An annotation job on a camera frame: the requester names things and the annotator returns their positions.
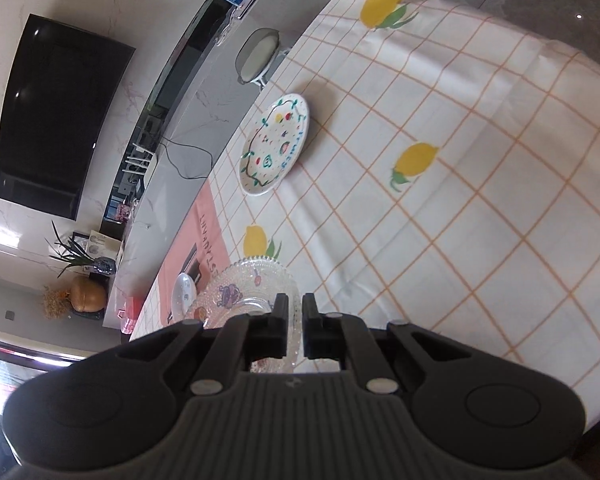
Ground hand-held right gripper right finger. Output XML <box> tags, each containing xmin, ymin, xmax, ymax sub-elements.
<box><xmin>301</xmin><ymin>292</ymin><xmax>486</xmax><ymax>396</ymax></box>

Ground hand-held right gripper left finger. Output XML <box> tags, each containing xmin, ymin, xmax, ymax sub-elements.
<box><xmin>100</xmin><ymin>292</ymin><xmax>290</xmax><ymax>396</ymax></box>

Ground clear glass plate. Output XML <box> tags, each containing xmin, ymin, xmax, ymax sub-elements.
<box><xmin>192</xmin><ymin>256</ymin><xmax>301</xmax><ymax>375</ymax></box>

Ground small white plate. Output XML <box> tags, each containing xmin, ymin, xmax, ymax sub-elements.
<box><xmin>170</xmin><ymin>272</ymin><xmax>197</xmax><ymax>322</ymax></box>

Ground painted white plate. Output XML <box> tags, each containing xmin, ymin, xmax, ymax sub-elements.
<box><xmin>237</xmin><ymin>93</ymin><xmax>311</xmax><ymax>196</ymax></box>

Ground checked lemon tablecloth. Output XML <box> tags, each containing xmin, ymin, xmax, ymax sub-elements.
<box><xmin>130</xmin><ymin>0</ymin><xmax>600</xmax><ymax>431</ymax></box>

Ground pink storage box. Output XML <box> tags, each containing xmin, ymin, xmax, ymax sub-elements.
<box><xmin>115</xmin><ymin>300</ymin><xmax>143</xmax><ymax>335</ymax></box>

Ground plant in glass vase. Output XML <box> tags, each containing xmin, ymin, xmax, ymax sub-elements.
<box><xmin>47</xmin><ymin>220</ymin><xmax>118</xmax><ymax>281</ymax></box>

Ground brown vase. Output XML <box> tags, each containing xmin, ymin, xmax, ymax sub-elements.
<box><xmin>70</xmin><ymin>277</ymin><xmax>107</xmax><ymax>316</ymax></box>

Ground sketch card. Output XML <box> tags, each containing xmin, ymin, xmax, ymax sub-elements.
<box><xmin>82</xmin><ymin>230</ymin><xmax>123</xmax><ymax>261</ymax></box>

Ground white router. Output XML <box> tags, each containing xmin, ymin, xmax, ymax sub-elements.
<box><xmin>121</xmin><ymin>144</ymin><xmax>153</xmax><ymax>181</ymax></box>

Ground dried flowers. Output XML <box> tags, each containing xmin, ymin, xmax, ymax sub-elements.
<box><xmin>42</xmin><ymin>285</ymin><xmax>73</xmax><ymax>320</ymax></box>

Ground marble television console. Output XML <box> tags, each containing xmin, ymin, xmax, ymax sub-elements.
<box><xmin>105</xmin><ymin>0</ymin><xmax>381</xmax><ymax>331</ymax></box>

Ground grey stool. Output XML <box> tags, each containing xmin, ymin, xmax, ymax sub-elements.
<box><xmin>234</xmin><ymin>27</ymin><xmax>288</xmax><ymax>91</ymax></box>

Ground black television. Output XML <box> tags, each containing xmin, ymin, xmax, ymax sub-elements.
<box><xmin>0</xmin><ymin>14</ymin><xmax>137</xmax><ymax>221</ymax></box>

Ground black cable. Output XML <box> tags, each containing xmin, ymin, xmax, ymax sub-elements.
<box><xmin>157</xmin><ymin>135</ymin><xmax>216</xmax><ymax>181</ymax></box>

